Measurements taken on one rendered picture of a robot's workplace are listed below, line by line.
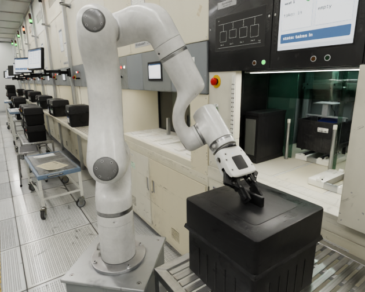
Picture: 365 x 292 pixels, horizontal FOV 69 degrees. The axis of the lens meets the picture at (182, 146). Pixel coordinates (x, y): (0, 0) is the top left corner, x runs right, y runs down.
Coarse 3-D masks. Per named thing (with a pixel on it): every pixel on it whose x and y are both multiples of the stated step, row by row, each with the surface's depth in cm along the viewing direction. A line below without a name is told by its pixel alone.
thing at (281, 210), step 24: (216, 192) 85; (264, 192) 84; (192, 216) 80; (216, 216) 70; (240, 216) 70; (264, 216) 70; (288, 216) 70; (312, 216) 71; (216, 240) 71; (240, 240) 63; (264, 240) 60; (288, 240) 66; (312, 240) 74; (240, 264) 65; (264, 264) 62
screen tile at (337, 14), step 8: (320, 0) 90; (328, 0) 88; (336, 0) 86; (344, 0) 84; (352, 0) 82; (336, 8) 86; (344, 8) 84; (352, 8) 83; (320, 16) 91; (328, 16) 89; (336, 16) 87; (344, 16) 85
